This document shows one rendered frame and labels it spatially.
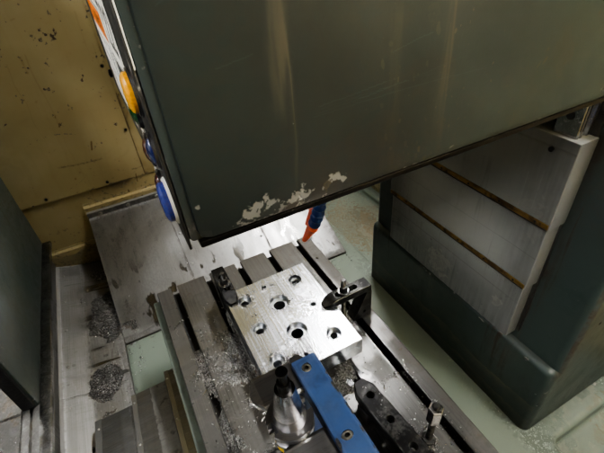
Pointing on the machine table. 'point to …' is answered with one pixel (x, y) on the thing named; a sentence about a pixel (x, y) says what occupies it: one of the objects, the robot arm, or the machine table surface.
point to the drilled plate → (343, 350)
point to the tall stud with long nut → (432, 422)
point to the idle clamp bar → (409, 439)
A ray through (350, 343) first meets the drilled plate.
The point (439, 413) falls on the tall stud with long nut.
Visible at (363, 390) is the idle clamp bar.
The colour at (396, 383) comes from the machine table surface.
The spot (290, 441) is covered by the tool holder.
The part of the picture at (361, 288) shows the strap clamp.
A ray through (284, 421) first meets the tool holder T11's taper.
